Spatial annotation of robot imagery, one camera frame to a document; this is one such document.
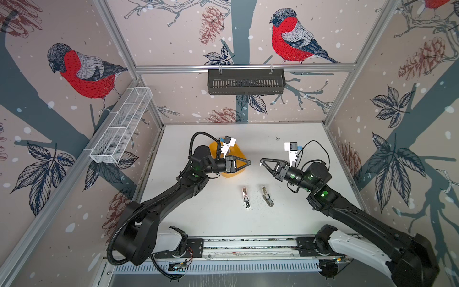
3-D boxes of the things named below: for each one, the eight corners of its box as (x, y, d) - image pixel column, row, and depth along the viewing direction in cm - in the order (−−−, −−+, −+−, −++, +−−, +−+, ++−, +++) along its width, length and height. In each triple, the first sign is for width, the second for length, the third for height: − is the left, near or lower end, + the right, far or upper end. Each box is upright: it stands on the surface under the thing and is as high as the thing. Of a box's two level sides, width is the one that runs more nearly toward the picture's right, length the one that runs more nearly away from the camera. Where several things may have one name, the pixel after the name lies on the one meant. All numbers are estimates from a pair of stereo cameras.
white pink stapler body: (245, 208, 86) (245, 205, 82) (241, 191, 91) (242, 187, 88) (249, 208, 86) (250, 204, 82) (246, 191, 92) (246, 187, 88)
